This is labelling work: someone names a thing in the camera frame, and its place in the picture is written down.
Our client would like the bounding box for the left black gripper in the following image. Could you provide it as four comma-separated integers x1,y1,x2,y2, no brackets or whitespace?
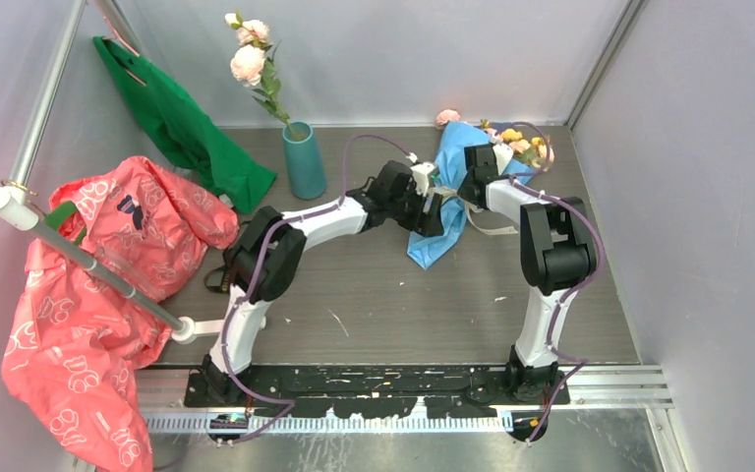
388,184,445,239

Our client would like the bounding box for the cream printed ribbon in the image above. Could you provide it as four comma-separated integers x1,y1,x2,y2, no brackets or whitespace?
433,185,521,238

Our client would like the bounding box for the blue paper bouquet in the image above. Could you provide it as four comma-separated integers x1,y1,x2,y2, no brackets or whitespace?
407,108,554,269

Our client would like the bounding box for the teal ceramic vase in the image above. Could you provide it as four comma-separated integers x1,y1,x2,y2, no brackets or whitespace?
282,121,327,201

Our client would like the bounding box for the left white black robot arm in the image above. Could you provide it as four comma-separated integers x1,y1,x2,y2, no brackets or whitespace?
200,160,443,406

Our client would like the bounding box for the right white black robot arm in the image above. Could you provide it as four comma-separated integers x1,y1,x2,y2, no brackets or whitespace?
458,144,600,404

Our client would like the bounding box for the pink rose stem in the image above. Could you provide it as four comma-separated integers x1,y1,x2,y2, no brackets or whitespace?
224,11,305,140

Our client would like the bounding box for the green cloth bag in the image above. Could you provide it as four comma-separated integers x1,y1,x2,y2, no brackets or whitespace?
91,36,277,213

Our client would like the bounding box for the pink printed raincoat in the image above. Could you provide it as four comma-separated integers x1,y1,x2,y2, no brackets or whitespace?
1,156,239,471

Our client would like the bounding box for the grey rod with white caps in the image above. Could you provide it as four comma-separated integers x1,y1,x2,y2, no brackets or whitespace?
0,186,224,344

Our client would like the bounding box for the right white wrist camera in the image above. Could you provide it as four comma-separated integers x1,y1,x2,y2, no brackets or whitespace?
493,143,514,175

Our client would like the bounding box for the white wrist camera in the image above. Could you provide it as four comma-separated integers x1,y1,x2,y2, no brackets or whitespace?
410,161,439,197
493,143,514,175

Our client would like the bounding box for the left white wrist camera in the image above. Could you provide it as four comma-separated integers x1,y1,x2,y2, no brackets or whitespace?
410,161,439,197

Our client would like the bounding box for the black strap with lettering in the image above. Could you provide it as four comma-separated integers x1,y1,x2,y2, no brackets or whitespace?
203,219,261,296

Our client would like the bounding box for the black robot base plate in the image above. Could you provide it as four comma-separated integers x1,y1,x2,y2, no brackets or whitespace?
183,364,570,419

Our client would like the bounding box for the aluminium rail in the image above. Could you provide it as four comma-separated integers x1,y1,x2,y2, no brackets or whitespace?
137,365,672,443

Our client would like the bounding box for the silver metal frame pole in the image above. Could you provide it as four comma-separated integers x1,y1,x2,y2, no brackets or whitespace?
8,0,86,187

